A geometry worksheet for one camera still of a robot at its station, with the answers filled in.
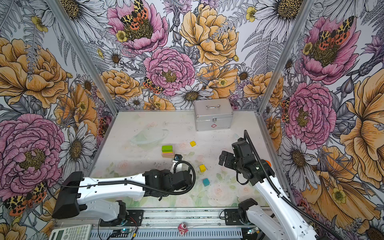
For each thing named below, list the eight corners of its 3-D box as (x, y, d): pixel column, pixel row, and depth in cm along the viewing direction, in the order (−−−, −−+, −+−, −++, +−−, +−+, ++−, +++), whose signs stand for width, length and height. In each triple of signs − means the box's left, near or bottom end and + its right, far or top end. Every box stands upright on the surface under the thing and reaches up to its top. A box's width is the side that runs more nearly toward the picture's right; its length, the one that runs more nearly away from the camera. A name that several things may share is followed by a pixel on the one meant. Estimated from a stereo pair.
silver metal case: (193, 131, 112) (193, 115, 99) (194, 108, 128) (194, 92, 115) (229, 131, 112) (233, 115, 99) (225, 108, 128) (228, 92, 115)
